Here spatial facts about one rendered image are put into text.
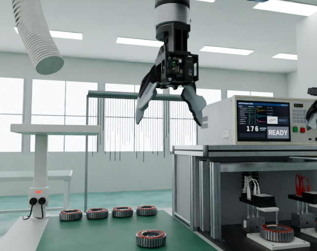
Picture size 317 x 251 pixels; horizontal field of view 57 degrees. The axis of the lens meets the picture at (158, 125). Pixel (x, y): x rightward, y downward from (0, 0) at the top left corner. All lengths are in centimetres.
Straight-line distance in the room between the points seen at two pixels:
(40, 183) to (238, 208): 97
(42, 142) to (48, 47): 53
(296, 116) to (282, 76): 826
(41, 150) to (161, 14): 114
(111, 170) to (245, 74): 467
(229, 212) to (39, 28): 140
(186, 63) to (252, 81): 841
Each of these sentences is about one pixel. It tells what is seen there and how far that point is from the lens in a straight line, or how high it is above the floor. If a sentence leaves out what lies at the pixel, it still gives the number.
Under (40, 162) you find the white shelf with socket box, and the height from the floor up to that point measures 103.
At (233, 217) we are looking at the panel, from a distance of 138.
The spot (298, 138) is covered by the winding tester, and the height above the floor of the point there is 114.
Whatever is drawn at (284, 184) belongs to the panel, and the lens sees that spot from 150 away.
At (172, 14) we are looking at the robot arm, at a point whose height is 137.
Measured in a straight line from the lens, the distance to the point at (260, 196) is 118.
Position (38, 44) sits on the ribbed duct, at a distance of 178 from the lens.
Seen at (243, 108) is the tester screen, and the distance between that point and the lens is 124.
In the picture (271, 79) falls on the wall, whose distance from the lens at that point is 937.
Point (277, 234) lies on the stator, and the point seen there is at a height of 81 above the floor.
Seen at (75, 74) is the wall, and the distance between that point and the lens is 753.
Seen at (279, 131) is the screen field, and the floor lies 117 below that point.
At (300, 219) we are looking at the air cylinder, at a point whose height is 80.
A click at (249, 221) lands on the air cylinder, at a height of 81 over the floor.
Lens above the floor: 111
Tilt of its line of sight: 4 degrees up
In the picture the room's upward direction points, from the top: straight up
